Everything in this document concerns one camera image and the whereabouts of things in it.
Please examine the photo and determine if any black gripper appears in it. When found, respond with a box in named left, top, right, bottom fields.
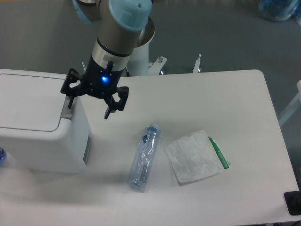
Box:
left=60, top=56, right=129, bottom=119

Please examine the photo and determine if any grey lid release button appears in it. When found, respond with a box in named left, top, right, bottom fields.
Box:
left=61, top=97, right=78, bottom=120

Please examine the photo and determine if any white trash can lid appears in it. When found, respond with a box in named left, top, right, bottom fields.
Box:
left=0, top=73, right=65, bottom=132

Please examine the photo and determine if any white trash can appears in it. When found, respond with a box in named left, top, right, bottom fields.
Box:
left=0, top=69, right=92, bottom=173

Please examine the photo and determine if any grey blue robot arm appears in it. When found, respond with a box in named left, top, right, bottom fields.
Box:
left=60, top=0, right=153, bottom=119

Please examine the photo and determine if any clear plastic water bottle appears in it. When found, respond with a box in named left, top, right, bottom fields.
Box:
left=128, top=124, right=159, bottom=193

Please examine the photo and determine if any white crumpled plastic bag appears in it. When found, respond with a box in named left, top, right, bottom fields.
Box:
left=165, top=130, right=231, bottom=184

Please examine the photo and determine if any black device at table edge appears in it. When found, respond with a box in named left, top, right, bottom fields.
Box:
left=284, top=191, right=301, bottom=216

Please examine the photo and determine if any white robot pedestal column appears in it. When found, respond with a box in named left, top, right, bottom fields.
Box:
left=127, top=17, right=155, bottom=76

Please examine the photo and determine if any white pedestal base frame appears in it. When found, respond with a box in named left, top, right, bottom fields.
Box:
left=81, top=53, right=203, bottom=77

